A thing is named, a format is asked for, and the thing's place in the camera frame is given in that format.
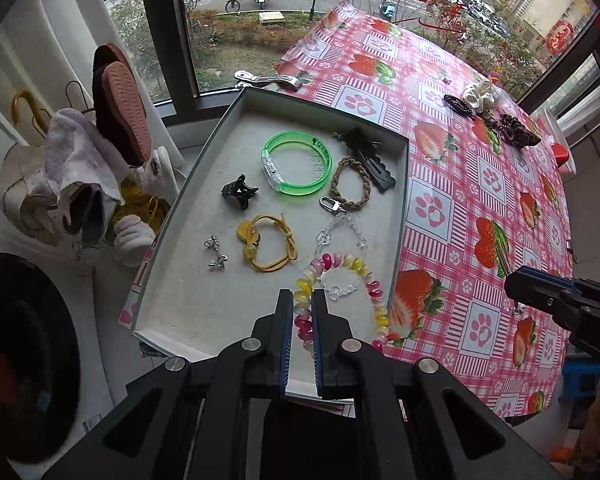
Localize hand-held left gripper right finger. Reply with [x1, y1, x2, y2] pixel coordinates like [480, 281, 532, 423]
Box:
[310, 288, 563, 480]

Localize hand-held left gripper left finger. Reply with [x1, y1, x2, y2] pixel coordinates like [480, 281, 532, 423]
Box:
[42, 288, 295, 480]

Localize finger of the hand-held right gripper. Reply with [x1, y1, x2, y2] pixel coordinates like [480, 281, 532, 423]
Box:
[504, 266, 581, 328]

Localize pink yellow spiral hair tie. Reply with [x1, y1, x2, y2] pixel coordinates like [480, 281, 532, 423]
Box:
[292, 252, 391, 353]

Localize grey shallow box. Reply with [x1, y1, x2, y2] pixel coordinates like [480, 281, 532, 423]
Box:
[130, 87, 412, 403]

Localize black hair claw clip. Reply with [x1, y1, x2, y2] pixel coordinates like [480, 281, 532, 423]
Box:
[221, 174, 259, 211]

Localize beige braided hair tie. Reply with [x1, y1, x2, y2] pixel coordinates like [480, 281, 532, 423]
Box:
[330, 156, 372, 211]

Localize black bow hair clip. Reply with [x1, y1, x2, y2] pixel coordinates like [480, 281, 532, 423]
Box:
[332, 127, 379, 159]

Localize blue plastic stool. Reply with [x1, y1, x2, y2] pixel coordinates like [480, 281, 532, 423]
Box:
[560, 357, 600, 401]

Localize pink strawberry tablecloth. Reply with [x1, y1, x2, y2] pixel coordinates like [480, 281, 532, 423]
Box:
[119, 4, 576, 421]

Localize red plastic container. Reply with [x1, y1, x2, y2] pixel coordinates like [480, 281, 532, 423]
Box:
[550, 142, 574, 167]

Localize leopard print scrunchie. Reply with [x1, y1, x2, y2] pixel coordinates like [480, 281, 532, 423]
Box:
[500, 114, 542, 149]

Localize black toothed hair clip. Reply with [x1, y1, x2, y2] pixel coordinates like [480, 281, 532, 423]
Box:
[362, 155, 397, 195]

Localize white polka dot scrunchie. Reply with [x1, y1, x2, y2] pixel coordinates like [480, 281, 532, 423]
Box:
[462, 77, 501, 111]

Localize white plush slippers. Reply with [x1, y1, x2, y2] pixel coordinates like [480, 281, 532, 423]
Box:
[112, 147, 186, 267]

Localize black round object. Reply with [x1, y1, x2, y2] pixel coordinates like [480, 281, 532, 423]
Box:
[0, 252, 82, 464]

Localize white towel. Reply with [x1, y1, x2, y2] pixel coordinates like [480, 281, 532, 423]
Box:
[45, 107, 127, 202]

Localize brown slipper pink sole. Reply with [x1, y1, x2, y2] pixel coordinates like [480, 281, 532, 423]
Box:
[91, 43, 131, 111]
[101, 61, 152, 170]

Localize clear bead chain silver clasp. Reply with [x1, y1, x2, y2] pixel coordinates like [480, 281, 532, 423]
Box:
[315, 196, 370, 302]

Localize yellow knotted hair tie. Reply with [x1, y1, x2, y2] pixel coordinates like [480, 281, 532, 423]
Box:
[236, 214, 299, 273]

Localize green translucent bracelet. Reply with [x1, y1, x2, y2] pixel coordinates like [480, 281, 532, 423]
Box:
[261, 131, 335, 199]

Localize black spiral hair tie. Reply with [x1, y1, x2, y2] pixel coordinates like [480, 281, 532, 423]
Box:
[442, 93, 474, 111]

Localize silver window handle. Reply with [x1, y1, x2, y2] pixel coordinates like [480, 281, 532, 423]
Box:
[234, 70, 302, 92]

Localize yellow umbrella handle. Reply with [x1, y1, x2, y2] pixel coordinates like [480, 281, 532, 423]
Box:
[11, 91, 51, 136]

